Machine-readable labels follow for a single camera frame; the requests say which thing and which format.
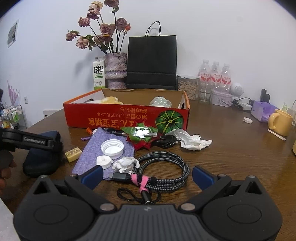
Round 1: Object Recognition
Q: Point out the purple woven cloth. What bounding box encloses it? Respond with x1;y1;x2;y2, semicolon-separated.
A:
72;128;134;175

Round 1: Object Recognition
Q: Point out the small white bottle cap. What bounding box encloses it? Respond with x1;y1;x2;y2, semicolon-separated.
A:
96;155;114;170

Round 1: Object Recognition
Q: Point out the gold bar shaped block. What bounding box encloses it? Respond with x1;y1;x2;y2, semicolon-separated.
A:
65;147;82;163

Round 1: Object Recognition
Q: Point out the small white tissue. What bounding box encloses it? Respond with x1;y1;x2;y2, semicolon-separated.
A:
112;157;140;174

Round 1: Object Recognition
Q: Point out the large white tissue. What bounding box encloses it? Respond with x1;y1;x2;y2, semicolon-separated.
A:
167;128;212;151

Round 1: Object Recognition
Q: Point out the large white jar lid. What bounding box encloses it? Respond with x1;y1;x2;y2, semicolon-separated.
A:
101;139;125;159

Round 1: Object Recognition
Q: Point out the thin black cable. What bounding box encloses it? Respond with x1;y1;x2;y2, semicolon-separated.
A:
151;134;178;149

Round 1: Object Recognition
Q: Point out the braided black white cable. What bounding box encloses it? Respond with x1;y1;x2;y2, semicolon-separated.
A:
108;151;191;204

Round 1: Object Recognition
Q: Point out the red green ribbon bow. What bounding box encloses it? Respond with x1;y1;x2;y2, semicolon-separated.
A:
121;123;158;151

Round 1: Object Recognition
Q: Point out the silver nail clipper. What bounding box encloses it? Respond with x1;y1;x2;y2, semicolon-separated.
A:
130;127;158;138

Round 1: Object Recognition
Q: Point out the person's left hand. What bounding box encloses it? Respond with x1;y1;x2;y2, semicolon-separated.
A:
0;161;16;195

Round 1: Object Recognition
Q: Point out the small white round lid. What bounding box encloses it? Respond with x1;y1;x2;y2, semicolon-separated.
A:
243;117;253;124

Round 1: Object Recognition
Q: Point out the red cardboard pumpkin box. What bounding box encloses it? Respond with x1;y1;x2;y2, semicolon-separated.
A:
63;88;190;135

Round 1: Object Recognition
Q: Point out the yellow white plush toy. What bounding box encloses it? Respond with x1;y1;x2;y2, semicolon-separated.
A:
92;96;123;104

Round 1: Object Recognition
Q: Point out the white printed tin box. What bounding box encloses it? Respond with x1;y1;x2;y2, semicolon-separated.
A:
210;90;232;108

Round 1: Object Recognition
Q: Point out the white wooden stick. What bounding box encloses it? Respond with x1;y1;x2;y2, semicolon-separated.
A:
267;129;287;141

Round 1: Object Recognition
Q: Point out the purple tissue pack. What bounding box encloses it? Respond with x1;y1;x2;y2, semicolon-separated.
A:
251;101;278;123

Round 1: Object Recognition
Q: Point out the clear drinking glass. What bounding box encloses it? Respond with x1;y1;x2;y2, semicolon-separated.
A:
198;81;211;102

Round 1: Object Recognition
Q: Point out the clear jar of pellets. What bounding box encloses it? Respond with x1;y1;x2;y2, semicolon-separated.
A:
177;75;199;100

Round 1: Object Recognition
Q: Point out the right water bottle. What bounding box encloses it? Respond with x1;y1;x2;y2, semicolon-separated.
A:
220;64;231;92

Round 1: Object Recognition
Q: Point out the water bottle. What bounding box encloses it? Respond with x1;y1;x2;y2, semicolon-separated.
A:
198;59;212;103
220;64;231;92
210;61;221;90

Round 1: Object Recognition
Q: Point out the yellow ceramic mug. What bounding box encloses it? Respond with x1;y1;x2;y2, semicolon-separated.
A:
267;109;293;137

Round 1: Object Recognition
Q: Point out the black device on stand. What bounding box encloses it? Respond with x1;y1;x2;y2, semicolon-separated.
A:
260;89;270;103

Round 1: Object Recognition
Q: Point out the left water bottle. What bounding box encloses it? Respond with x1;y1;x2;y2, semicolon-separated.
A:
198;59;212;103

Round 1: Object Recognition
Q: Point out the middle water bottle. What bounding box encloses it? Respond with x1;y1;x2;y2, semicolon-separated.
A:
210;61;221;90

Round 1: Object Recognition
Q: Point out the white green milk carton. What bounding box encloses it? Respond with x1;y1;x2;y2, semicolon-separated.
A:
93;56;106;90

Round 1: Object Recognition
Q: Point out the purple mottled vase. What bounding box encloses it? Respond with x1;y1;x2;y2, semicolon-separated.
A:
105;53;127;89

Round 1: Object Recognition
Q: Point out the black paper shopping bag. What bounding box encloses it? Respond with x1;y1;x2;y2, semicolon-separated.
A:
125;21;178;90

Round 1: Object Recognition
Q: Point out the dried rose bouquet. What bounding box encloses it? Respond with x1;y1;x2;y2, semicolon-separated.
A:
65;1;131;54

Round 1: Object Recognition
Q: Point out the wire storage rack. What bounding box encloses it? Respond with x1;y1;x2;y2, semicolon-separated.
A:
1;104;27;130

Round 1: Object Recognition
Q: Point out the black lanyard cord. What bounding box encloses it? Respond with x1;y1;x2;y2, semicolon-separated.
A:
116;187;162;205

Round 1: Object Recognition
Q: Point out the white charger with cables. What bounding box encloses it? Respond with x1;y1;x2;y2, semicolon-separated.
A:
231;96;254;112

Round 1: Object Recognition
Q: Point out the white round camera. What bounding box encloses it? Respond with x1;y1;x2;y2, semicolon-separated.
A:
229;83;244;97

